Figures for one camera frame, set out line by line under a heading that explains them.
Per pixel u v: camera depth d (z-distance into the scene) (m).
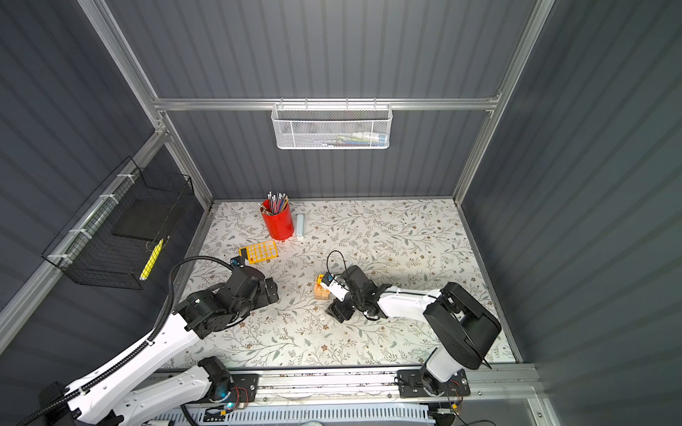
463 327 0.46
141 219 0.76
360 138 0.92
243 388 0.73
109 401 0.41
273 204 1.02
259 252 1.02
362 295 0.69
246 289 0.55
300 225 1.08
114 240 0.72
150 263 0.68
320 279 0.88
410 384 0.73
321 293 0.89
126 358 0.43
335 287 0.78
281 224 1.02
